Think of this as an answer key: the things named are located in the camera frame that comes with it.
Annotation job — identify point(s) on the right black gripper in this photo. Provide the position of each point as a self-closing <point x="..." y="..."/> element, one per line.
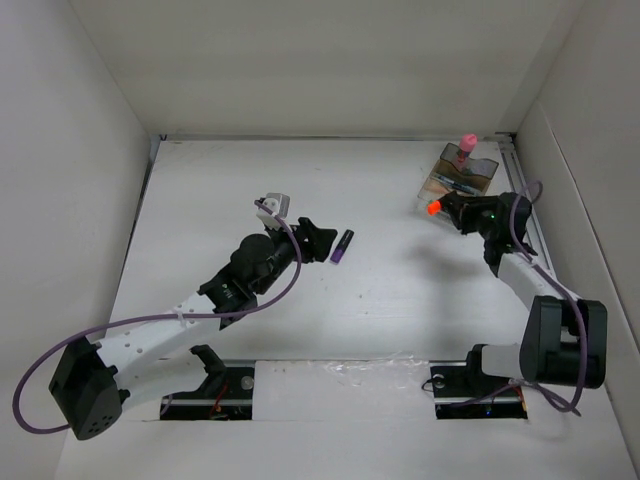
<point x="462" y="208"/>

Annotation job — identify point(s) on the aluminium rail right side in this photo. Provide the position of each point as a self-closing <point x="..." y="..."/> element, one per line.
<point x="519" y="270"/>

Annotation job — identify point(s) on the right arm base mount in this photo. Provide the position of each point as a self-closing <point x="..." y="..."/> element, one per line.
<point x="461" y="390"/>

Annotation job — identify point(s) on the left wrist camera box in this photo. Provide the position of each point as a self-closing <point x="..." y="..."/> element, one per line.
<point x="273" y="205"/>

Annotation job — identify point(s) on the clear paperclip jar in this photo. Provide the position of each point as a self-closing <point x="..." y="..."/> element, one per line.
<point x="470" y="171"/>

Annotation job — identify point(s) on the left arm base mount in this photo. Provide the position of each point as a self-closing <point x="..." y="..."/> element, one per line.
<point x="225" y="393"/>

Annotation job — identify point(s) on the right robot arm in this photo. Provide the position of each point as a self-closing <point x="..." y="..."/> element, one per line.
<point x="565" y="338"/>

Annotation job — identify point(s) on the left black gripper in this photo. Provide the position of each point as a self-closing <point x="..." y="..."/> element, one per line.
<point x="314" y="250"/>

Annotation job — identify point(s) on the orange cap black highlighter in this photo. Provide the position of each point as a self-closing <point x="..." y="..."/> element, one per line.
<point x="434" y="208"/>

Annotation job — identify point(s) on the purple cap black highlighter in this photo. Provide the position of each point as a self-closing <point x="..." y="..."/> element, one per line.
<point x="342" y="246"/>

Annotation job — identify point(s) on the blue gel pen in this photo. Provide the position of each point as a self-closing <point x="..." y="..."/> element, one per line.
<point x="456" y="185"/>

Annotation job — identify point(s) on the tiered clear desk organizer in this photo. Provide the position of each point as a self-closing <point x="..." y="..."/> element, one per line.
<point x="456" y="170"/>

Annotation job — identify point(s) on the pink capped marker tube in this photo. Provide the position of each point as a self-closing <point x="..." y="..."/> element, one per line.
<point x="465" y="147"/>

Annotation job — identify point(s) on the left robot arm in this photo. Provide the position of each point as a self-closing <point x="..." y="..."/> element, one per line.
<point x="94" y="383"/>

